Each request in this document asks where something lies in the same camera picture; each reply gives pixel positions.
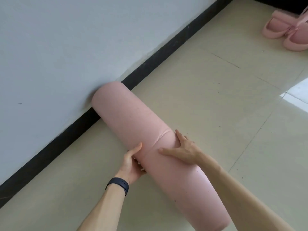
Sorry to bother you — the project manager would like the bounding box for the person's right hand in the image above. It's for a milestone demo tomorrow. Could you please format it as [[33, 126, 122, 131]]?
[[158, 129, 201, 166]]

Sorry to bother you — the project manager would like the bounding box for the black smartwatch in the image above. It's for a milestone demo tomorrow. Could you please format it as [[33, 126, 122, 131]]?
[[105, 177, 129, 196]]

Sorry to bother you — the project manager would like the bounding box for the person's right forearm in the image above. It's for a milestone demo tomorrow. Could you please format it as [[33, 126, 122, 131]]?
[[196, 153, 295, 231]]

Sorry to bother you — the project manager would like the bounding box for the person's left hand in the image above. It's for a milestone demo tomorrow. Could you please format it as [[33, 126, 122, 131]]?
[[119, 142, 147, 185]]

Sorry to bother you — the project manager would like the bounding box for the pink pedal resistance band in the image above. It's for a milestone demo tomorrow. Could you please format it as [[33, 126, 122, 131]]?
[[262, 6, 308, 51]]

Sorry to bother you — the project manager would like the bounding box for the pink yoga mat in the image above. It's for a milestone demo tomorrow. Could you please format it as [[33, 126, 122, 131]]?
[[91, 81, 231, 231]]

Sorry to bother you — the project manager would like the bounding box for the person's left forearm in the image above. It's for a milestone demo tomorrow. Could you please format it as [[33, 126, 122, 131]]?
[[77, 184, 127, 231]]

